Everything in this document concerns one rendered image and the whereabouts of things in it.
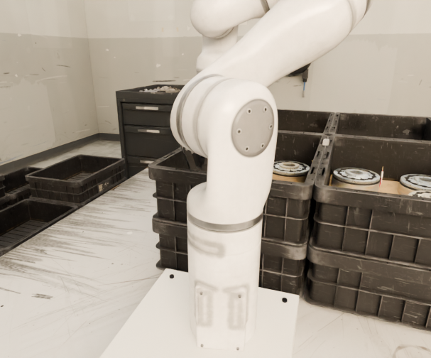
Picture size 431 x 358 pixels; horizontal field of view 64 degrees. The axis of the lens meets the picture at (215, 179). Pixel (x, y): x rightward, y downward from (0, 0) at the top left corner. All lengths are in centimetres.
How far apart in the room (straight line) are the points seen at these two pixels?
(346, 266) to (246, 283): 22
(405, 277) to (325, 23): 39
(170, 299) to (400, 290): 36
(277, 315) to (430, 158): 57
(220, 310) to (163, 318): 12
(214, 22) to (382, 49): 355
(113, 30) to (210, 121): 454
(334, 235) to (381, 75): 358
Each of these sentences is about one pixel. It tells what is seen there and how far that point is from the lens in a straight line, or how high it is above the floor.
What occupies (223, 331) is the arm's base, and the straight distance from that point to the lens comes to 47.
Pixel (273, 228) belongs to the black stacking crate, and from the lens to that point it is 61.
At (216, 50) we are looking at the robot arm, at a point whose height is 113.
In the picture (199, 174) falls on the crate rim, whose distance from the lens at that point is 60.
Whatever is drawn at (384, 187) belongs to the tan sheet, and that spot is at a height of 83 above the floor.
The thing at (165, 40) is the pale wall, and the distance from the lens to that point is 451.
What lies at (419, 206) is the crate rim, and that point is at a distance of 57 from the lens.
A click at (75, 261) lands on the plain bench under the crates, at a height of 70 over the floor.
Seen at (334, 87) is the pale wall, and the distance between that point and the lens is 409.
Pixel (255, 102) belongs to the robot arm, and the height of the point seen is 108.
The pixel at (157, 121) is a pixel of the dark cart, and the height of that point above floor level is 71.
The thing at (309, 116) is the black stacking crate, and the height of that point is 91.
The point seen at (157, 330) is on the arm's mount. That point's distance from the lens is 52.
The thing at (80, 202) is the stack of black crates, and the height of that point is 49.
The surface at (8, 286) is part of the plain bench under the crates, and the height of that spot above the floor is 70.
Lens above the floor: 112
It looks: 20 degrees down
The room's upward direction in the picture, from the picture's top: straight up
